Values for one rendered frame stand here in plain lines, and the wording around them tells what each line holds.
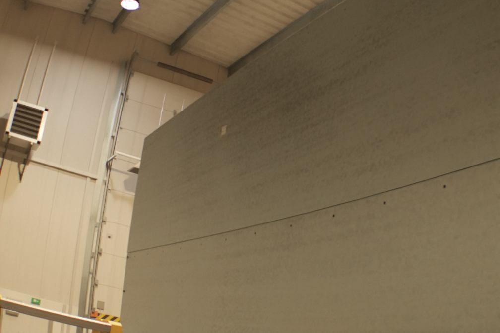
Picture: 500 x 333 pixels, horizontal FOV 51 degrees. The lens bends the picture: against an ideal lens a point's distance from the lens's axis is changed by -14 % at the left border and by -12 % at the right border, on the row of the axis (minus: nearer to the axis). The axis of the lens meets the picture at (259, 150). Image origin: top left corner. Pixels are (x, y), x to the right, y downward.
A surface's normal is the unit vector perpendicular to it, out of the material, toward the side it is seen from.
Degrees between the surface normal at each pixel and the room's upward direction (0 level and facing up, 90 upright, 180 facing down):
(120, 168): 90
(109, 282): 90
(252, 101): 90
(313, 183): 90
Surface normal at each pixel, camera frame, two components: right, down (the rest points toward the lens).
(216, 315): -0.85, -0.26
